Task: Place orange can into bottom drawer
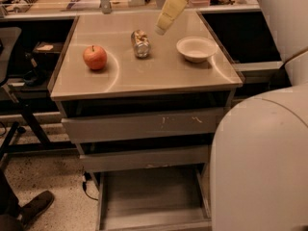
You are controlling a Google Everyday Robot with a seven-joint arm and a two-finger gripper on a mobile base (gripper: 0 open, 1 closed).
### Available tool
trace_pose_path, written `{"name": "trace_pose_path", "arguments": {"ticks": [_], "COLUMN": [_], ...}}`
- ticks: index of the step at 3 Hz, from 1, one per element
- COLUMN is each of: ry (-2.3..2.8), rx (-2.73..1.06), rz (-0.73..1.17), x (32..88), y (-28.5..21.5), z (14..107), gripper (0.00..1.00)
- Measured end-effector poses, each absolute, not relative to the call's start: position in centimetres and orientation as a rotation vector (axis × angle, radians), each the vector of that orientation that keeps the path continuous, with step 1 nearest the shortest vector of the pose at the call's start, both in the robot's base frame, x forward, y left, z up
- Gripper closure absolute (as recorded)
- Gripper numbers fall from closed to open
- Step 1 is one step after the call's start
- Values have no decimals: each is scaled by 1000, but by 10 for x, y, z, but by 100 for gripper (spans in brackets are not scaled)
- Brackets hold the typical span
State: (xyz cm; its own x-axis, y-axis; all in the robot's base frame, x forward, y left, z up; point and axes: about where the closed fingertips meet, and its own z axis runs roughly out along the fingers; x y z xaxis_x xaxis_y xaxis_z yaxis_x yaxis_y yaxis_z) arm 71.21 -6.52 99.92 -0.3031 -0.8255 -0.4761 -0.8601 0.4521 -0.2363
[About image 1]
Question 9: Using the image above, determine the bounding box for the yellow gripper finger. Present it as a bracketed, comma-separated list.
[155, 0, 188, 36]

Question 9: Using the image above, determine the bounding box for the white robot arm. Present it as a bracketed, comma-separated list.
[210, 0, 308, 231]

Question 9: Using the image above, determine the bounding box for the grey drawer cabinet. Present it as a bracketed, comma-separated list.
[47, 10, 244, 231]

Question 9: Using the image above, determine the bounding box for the top drawer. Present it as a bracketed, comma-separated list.
[62, 108, 224, 143]

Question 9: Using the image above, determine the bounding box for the middle drawer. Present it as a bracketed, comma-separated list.
[80, 145, 209, 172]

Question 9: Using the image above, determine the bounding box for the open bottom drawer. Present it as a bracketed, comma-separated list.
[95, 166, 212, 231]

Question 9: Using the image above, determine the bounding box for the white bowl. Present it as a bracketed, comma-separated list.
[176, 37, 218, 64]

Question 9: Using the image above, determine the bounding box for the red apple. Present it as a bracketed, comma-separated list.
[83, 45, 107, 70]

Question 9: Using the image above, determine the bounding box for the black box under desk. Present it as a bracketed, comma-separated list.
[32, 41, 64, 83]

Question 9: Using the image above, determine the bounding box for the black cable on floor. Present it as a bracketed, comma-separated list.
[80, 172, 98, 202]

